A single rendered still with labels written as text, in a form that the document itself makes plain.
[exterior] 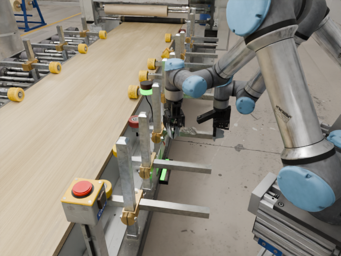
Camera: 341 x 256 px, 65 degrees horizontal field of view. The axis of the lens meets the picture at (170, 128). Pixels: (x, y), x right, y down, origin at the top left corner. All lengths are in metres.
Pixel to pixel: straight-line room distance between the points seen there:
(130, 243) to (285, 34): 0.90
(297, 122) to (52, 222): 0.80
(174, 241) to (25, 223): 1.17
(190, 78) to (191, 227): 1.34
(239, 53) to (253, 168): 1.80
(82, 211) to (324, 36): 1.04
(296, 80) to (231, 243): 1.53
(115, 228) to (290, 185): 0.84
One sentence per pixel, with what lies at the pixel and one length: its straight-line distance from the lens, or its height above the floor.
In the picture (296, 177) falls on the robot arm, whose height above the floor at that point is 1.24.
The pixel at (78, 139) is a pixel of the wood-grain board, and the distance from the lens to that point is 1.35.
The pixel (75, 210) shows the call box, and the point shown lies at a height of 1.20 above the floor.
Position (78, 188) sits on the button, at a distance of 0.61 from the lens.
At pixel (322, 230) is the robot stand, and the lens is 0.85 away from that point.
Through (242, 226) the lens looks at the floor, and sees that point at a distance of 2.11.
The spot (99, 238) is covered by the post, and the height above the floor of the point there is 1.06.
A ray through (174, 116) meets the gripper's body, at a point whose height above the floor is 1.10.
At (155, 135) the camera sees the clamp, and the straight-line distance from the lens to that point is 1.36.
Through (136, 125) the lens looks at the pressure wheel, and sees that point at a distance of 1.41.
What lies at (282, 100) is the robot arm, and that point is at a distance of 0.64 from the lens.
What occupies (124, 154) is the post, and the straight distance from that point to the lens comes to 0.84.
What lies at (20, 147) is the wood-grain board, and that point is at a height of 0.90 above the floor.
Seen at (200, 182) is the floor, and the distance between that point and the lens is 2.36.
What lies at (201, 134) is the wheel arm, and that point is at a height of 0.85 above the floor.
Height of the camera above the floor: 1.65
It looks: 33 degrees down
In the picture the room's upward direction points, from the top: straight up
